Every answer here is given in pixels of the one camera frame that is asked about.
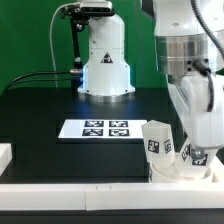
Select white round stool seat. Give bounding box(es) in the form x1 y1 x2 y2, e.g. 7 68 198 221
148 161 224 184

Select black camera stand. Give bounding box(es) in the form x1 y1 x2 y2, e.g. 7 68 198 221
61 5 90 91

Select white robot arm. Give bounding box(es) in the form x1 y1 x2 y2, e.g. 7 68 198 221
78 0 224 159

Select white left fence bar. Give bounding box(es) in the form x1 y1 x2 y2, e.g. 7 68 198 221
0 143 12 176

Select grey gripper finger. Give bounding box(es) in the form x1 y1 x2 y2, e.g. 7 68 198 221
190 149 204 160

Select black cable upper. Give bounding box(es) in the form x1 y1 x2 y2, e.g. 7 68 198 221
2 69 84 95

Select grey depth camera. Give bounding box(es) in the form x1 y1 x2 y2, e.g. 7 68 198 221
80 0 114 17

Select white fence bar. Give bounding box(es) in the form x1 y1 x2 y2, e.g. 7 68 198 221
0 183 224 211
0 143 12 176

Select black cable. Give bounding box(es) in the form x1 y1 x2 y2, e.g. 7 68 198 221
6 77 83 92
2 69 84 95

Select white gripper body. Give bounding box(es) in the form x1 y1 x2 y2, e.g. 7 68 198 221
167 73 224 149

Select white marker sheet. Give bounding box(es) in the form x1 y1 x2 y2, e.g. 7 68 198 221
58 119 146 139

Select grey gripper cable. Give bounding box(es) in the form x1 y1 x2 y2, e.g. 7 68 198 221
189 0 224 113

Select white cable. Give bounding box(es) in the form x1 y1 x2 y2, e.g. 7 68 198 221
49 3 80 89

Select white front fence bar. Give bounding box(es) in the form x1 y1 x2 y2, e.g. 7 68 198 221
0 183 224 211

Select black cable lower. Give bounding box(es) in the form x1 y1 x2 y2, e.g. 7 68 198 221
6 77 83 92

